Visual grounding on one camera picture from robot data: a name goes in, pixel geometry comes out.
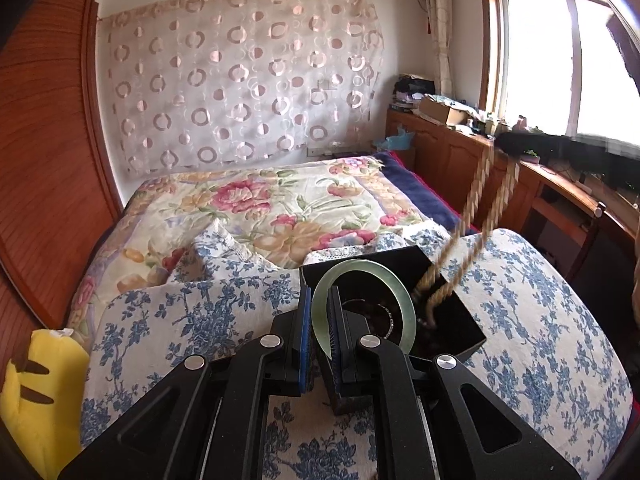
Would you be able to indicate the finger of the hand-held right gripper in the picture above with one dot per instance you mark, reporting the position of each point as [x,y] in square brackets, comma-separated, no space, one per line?
[550,149]

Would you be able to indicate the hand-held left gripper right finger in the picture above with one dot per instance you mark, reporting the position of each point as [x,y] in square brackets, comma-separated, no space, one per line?
[336,350]

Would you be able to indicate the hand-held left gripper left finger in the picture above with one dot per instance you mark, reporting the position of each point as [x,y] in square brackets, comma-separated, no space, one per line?
[304,345]

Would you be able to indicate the green jade bangle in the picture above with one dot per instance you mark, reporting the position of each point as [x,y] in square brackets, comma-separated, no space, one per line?
[361,265]

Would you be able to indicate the black gift bag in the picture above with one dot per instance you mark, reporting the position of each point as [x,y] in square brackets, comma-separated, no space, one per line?
[452,322]

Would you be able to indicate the wooden framed window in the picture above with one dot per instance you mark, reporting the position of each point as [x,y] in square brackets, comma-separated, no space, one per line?
[540,55]

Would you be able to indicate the wooden cabinet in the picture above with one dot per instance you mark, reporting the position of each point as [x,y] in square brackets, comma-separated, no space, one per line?
[450,160]

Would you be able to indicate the wooden chair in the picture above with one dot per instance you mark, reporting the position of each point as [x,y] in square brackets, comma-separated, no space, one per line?
[595,240]

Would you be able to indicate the cardboard box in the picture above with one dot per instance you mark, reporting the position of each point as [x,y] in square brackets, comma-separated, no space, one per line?
[442,110]

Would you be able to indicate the blue floral pillow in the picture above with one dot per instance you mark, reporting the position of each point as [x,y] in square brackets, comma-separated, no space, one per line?
[220,255]

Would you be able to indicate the navy blue blanket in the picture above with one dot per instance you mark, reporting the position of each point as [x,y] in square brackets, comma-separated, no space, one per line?
[425,195]

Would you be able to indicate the floral quilt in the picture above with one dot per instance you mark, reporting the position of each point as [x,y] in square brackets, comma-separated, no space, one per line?
[260,205]

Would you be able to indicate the pile of clothes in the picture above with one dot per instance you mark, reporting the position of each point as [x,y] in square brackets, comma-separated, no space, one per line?
[412,91]

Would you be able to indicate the teal plastic bag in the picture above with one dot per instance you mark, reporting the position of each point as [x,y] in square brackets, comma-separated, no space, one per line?
[400,138]

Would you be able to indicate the checked window curtain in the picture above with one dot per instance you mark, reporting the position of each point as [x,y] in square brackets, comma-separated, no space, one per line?
[442,25]

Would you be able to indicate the blue floral white bedspread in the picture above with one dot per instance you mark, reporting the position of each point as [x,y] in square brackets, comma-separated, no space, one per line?
[540,330]

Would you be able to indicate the yellow plush toy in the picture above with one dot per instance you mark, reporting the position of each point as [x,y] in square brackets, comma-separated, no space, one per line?
[42,400]

